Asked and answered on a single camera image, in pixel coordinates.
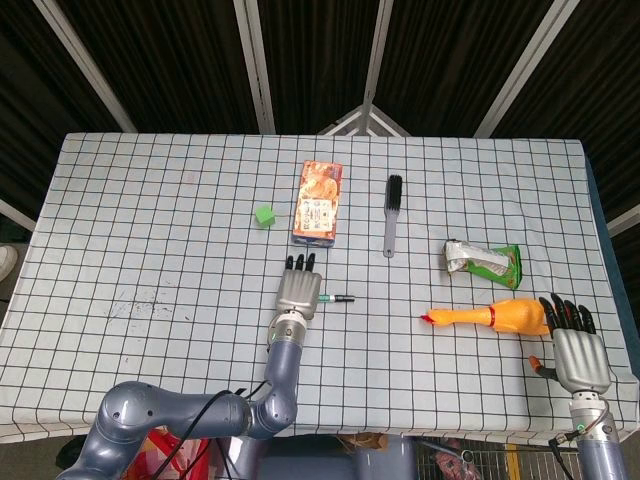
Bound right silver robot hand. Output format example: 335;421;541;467
528;293;612;396

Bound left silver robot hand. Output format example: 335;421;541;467
273;253;324;321

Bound green silver snack bag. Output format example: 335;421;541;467
442;239;523;291

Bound grey brush black bristles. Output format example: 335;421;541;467
382;174;404;259

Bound yellow rubber chicken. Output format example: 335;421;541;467
419;297;551;337

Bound orange biscuit box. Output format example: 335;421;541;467
291;160;344;249

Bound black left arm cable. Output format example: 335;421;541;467
167;380;270;480

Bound red plastic bag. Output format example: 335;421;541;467
130;427;212;480

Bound white frame bar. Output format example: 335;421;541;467
606;205;640;237
0;198;37;233

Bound white triangular frame foot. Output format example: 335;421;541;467
318;104;411;137

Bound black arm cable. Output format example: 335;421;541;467
167;380;270;480
548;434;584;480

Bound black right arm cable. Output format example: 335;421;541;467
548;434;584;480

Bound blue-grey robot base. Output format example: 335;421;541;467
238;433;417;480

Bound white checked tablecloth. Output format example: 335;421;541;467
0;132;640;446

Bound white partition frame post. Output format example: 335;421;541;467
473;0;584;138
232;0;277;135
32;0;139;134
361;0;397;109

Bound wire mesh basket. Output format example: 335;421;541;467
414;438;581;480

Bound green cube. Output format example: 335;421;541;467
254;203;277;230

